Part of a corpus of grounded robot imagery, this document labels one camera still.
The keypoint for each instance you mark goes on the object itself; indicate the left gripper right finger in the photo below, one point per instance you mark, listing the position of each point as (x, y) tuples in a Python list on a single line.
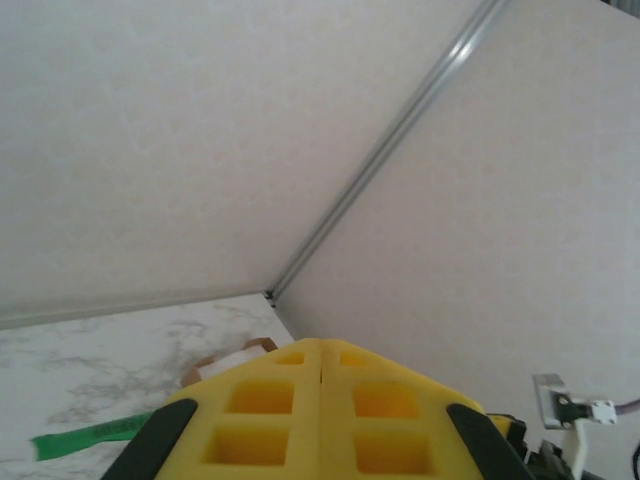
[(390, 400)]

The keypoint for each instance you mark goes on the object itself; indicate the green sugar stick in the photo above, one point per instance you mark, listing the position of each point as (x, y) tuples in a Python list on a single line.
[(85, 437)]

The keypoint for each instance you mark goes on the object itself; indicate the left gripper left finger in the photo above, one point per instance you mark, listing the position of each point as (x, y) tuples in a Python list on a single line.
[(260, 400)]

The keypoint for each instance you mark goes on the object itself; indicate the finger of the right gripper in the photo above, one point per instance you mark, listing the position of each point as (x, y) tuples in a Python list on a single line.
[(510, 430)]

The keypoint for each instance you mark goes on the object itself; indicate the aluminium corner post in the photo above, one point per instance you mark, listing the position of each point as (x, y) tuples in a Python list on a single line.
[(380, 150)]

